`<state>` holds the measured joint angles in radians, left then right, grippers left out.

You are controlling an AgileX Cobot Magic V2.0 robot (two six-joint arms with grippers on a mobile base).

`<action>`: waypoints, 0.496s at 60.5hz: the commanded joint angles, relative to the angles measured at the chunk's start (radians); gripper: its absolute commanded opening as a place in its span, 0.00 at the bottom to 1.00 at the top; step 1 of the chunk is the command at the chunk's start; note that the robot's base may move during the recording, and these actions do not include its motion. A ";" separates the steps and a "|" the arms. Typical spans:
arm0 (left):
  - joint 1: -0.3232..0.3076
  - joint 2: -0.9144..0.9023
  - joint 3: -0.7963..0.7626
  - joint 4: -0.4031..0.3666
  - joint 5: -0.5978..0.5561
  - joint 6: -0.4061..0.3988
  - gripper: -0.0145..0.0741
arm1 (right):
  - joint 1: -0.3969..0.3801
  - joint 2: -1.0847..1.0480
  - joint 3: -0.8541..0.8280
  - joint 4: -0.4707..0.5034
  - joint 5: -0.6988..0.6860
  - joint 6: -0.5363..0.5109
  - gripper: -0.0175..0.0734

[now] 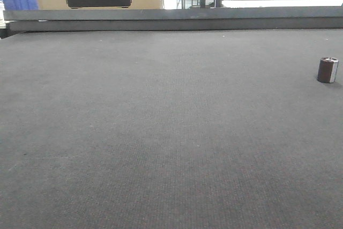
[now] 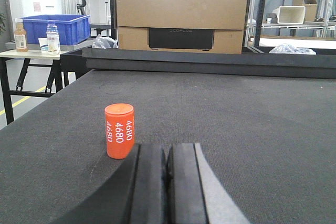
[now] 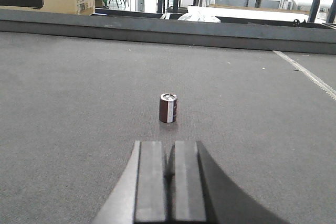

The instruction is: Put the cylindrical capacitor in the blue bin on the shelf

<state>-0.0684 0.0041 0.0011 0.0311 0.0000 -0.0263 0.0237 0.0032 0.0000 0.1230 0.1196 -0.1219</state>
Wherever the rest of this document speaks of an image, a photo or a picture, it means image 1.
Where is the grey table back rail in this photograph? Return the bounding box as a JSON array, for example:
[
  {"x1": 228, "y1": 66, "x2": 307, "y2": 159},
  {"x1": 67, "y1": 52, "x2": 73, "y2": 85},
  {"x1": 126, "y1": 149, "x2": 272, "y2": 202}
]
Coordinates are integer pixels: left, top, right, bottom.
[{"x1": 3, "y1": 6, "x2": 342, "y2": 32}]

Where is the brown cylindrical capacitor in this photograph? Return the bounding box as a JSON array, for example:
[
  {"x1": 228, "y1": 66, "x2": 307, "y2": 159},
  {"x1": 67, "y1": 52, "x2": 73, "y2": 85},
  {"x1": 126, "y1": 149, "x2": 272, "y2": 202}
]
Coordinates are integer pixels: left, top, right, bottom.
[{"x1": 317, "y1": 57, "x2": 339, "y2": 83}]

